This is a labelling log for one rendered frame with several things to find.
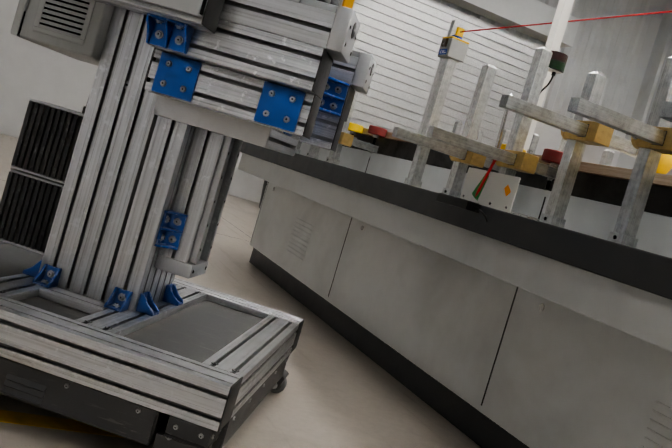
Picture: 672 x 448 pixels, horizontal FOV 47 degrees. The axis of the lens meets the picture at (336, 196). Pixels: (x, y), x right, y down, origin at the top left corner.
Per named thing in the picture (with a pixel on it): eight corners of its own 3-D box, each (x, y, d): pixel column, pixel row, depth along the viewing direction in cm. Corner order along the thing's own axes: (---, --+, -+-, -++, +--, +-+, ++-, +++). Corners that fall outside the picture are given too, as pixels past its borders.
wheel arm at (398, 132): (395, 139, 227) (399, 125, 227) (390, 138, 231) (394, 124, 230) (513, 178, 245) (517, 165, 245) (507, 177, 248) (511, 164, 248)
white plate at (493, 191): (508, 212, 211) (519, 177, 210) (458, 198, 235) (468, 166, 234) (510, 213, 211) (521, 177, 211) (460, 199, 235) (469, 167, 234)
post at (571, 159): (541, 253, 196) (597, 69, 195) (532, 251, 199) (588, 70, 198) (551, 256, 197) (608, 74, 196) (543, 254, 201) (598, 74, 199)
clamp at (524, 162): (520, 169, 211) (525, 152, 211) (492, 164, 224) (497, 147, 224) (536, 175, 214) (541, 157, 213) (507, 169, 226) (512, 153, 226)
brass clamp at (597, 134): (591, 141, 188) (598, 121, 188) (556, 137, 200) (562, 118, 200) (610, 148, 190) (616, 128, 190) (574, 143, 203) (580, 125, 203)
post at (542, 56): (493, 210, 219) (544, 45, 217) (486, 208, 222) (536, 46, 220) (503, 213, 220) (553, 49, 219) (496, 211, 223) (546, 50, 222)
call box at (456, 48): (446, 58, 262) (453, 35, 261) (436, 58, 268) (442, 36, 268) (463, 64, 265) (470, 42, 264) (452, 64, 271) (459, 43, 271)
